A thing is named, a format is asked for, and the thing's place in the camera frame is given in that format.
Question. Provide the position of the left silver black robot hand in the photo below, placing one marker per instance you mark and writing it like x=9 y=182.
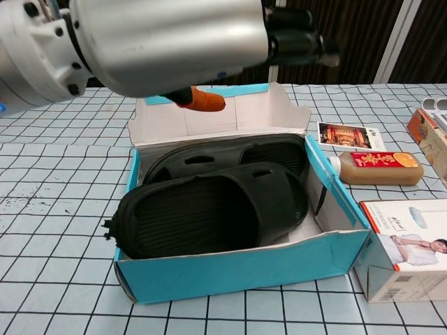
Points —
x=167 y=42

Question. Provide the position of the black rubber slipper with tag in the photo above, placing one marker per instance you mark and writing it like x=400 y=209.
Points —
x=195 y=216

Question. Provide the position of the white folding laptop stand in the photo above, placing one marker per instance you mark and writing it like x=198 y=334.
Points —
x=436 y=108

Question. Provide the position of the brown drink bottle red label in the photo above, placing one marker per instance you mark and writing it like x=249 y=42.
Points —
x=373 y=169

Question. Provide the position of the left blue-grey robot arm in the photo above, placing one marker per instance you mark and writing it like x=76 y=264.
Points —
x=28 y=52

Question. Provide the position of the red temple photo postcard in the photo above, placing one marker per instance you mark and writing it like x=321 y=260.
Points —
x=349 y=135

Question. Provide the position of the light blue shoe box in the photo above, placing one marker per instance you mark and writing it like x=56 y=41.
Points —
x=227 y=275

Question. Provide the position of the orange cardboard carton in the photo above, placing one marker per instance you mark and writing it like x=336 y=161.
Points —
x=424 y=136

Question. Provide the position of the white desk lamp box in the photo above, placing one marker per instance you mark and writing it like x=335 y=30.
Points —
x=401 y=251

